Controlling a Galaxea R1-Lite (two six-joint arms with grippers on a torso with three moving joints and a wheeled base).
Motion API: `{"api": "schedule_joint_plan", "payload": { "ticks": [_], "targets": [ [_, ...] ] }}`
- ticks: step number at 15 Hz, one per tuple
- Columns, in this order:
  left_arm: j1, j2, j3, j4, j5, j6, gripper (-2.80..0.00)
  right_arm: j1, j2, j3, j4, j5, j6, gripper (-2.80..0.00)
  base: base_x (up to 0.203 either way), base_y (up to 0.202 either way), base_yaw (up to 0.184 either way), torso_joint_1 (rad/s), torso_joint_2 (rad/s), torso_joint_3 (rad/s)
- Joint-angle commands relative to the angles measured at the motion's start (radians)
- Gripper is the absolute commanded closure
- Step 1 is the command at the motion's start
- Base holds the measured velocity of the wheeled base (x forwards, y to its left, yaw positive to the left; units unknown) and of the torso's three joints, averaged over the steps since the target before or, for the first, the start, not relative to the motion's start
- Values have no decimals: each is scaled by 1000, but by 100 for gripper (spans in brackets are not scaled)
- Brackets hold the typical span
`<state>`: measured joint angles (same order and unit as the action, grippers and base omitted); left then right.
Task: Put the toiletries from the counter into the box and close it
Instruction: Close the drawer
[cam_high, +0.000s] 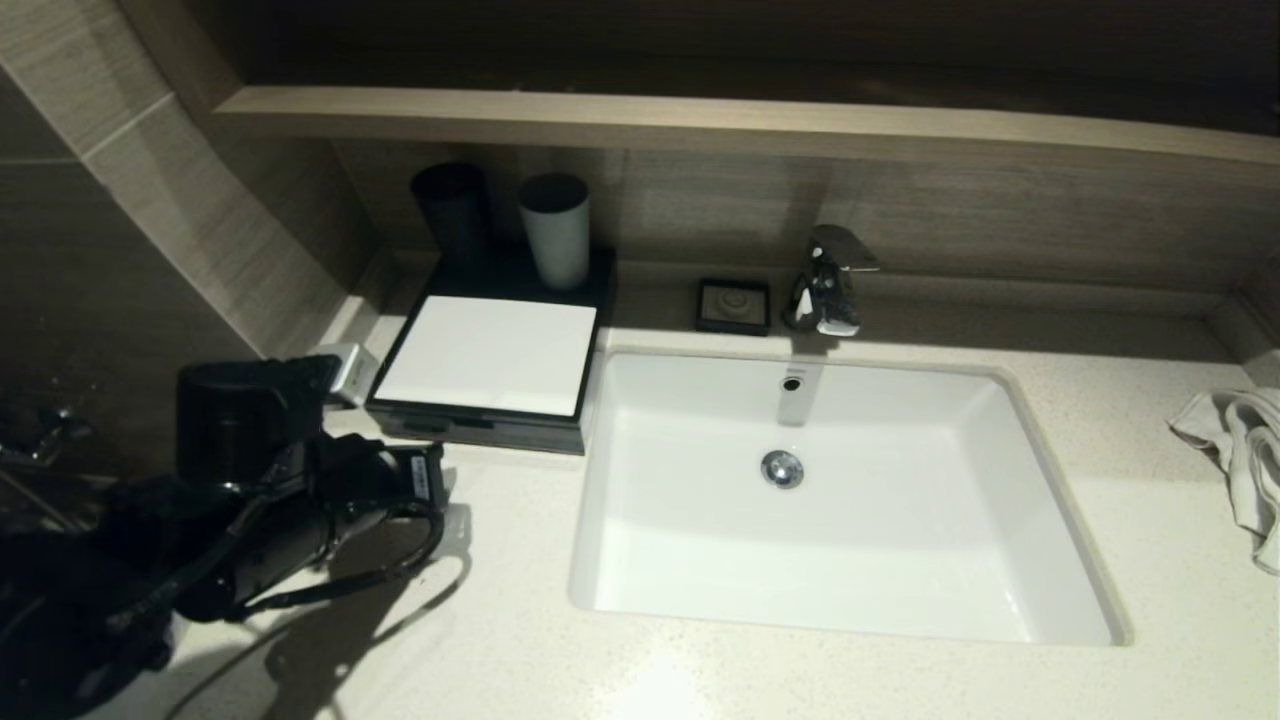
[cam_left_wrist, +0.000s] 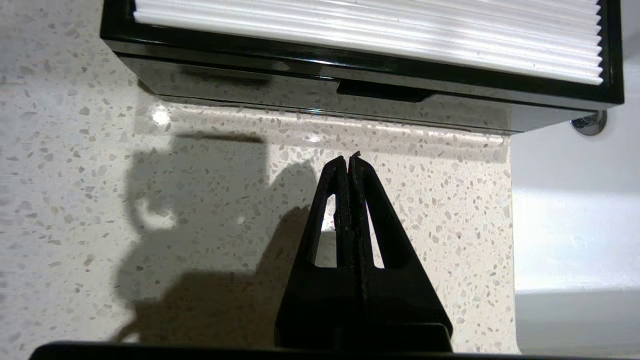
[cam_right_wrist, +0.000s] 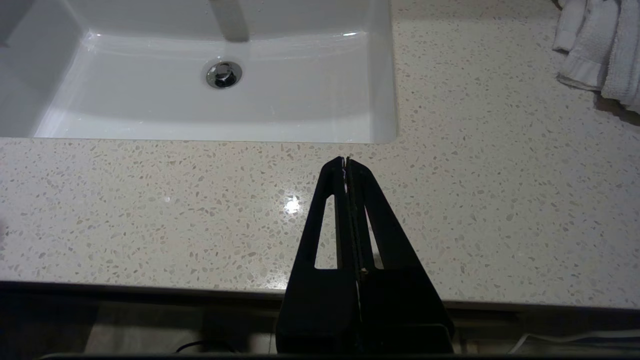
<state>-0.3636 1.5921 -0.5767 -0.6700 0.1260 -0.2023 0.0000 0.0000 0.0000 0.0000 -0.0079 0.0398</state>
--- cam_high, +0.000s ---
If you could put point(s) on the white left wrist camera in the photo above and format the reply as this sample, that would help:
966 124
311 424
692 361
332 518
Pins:
350 375

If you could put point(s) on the white towel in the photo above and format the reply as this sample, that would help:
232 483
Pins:
1250 450

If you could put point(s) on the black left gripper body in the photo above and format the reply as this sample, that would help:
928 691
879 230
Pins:
415 480

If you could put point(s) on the black plastic cup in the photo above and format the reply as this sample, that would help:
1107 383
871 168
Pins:
452 225

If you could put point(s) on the light wooden shelf ledge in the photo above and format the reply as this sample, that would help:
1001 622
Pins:
700 120

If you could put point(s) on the chrome faucet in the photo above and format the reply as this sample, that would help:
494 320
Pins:
825 290

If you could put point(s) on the chrome drain stopper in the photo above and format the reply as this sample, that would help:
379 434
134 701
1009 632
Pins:
782 470

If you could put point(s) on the black square soap dish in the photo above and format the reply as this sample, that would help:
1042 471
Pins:
733 306

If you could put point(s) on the black amenity box with drawer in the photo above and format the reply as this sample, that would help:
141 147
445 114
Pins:
490 355

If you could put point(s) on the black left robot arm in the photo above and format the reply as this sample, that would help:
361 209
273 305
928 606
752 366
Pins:
240 420

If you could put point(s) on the chrome wall valve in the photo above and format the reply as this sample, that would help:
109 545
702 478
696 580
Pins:
35 430

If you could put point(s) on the white ceramic sink basin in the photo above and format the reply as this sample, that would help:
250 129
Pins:
850 560

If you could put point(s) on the grey cup with dark rim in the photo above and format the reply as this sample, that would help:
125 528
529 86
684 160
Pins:
558 243

